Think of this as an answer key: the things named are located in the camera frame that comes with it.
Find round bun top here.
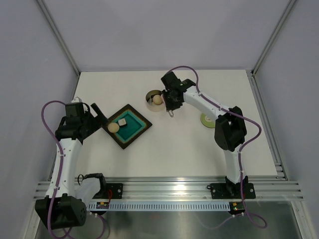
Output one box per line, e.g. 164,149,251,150
152,95,162,106

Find round bun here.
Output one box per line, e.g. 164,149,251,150
152,95,162,106
107,122,120,133

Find round metal lunch tin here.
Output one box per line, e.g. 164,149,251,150
146,90,165,112

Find dark square teal plate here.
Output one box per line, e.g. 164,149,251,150
103,104,153,149

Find green round lid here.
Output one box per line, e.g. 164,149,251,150
200,114,215,128

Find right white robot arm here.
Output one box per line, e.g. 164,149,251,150
161,72,247,197

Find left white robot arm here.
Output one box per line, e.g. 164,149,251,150
35,102,109,232

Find round bun left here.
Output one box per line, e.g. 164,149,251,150
107,122,120,133

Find small tofu cube upper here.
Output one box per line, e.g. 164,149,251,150
118,118,127,127

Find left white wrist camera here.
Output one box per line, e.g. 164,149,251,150
71,97,82,103

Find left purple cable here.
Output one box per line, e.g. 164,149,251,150
40,100,110,239

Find purple cable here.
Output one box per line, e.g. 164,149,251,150
40,100,110,239
165,65,270,236

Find left black base bracket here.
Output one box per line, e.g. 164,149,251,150
106,183,124,200

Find black base bracket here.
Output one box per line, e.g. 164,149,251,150
106,183,124,200
206,183,256,199

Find aluminium mounting rail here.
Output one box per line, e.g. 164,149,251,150
33,175,304,212

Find right black base bracket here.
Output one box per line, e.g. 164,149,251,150
206,183,256,199

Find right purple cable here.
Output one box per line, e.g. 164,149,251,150
165,65,270,236

